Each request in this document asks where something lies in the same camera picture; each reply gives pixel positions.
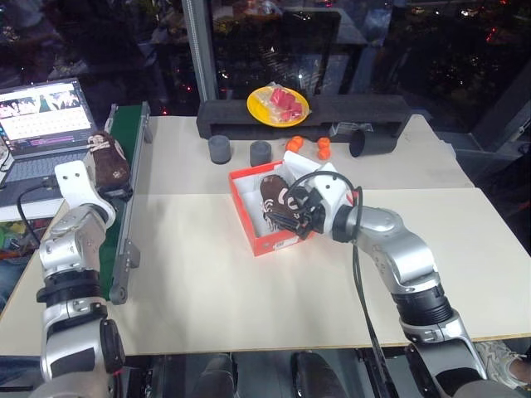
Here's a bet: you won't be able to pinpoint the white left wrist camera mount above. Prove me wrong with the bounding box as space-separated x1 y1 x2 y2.
54 161 117 227

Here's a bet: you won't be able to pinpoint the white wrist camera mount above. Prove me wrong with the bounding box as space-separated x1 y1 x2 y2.
312 169 360 234
54 161 117 227

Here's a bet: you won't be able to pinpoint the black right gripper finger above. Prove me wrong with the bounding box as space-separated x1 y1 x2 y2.
268 220 313 240
265 210 307 228

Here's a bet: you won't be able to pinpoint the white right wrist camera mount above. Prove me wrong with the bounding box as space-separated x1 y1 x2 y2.
312 169 360 234

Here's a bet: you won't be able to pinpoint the black cylindrical cup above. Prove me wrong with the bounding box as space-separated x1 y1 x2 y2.
348 128 400 159

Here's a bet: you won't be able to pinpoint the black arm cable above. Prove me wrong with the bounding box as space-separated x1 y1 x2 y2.
16 177 59 250
285 171 393 398

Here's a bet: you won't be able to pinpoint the open laptop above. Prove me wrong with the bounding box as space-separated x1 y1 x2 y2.
0 77 99 209

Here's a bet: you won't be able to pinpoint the long black foam block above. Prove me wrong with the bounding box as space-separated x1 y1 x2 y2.
196 95 412 143

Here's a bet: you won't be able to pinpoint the orange shoebox with white lid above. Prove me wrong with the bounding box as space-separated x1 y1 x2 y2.
227 149 338 259

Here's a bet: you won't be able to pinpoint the metal window pillar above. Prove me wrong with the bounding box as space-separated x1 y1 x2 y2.
181 0 219 103

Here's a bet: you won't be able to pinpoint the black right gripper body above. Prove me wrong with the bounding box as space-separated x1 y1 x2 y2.
285 185 334 240

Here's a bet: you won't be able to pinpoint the green conveyor belt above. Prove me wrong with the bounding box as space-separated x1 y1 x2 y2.
97 100 153 306

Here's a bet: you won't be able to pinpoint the grey foam cylinder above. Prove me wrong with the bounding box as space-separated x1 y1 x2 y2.
249 140 274 168
207 134 231 164

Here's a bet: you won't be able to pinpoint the brown shoe with white pattern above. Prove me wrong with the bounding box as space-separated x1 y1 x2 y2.
86 131 132 192
259 174 304 234

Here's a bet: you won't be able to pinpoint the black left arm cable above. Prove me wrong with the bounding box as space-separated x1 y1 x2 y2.
16 177 59 250

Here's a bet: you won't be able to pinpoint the red blocks in clear bag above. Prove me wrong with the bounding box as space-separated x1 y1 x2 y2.
256 85 309 122

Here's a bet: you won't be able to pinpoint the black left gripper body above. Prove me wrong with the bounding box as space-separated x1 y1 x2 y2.
98 186 134 201

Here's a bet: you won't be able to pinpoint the grey sneaker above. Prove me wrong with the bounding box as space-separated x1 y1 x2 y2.
475 340 531 391

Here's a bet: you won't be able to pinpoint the yellow plate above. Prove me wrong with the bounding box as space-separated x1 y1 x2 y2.
246 85 311 127

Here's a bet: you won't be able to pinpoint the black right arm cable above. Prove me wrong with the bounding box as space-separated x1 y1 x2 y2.
285 171 393 398

